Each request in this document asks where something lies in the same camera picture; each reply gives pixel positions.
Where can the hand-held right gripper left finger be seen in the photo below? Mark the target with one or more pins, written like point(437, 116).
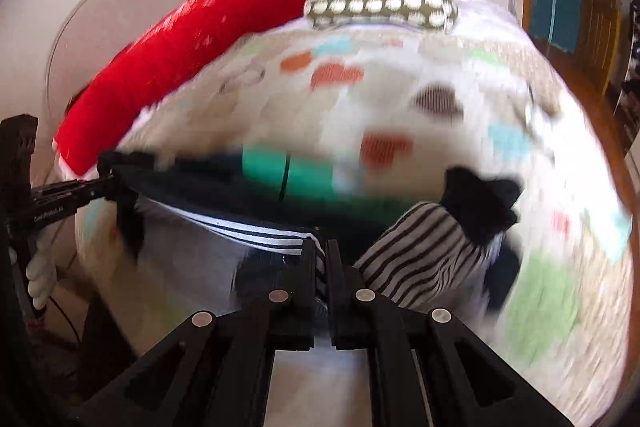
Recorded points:
point(307, 269)

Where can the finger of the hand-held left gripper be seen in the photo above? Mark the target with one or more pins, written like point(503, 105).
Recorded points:
point(75, 199)

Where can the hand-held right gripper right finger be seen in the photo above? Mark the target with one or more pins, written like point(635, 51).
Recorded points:
point(334, 272)

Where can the dark pants with striped waistband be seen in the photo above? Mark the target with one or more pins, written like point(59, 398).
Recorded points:
point(415, 252)

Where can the person's left hand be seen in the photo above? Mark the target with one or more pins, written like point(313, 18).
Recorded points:
point(41, 274)

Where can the white round headboard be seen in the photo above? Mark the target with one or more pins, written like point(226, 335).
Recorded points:
point(85, 22)

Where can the red blanket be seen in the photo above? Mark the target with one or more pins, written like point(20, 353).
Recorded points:
point(165, 57)

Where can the printed patchwork blanket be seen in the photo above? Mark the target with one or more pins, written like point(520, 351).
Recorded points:
point(450, 67)

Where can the green polka dot cloth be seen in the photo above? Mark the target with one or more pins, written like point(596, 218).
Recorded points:
point(380, 7)

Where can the wooden bed frame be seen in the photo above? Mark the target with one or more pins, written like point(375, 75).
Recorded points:
point(595, 117)

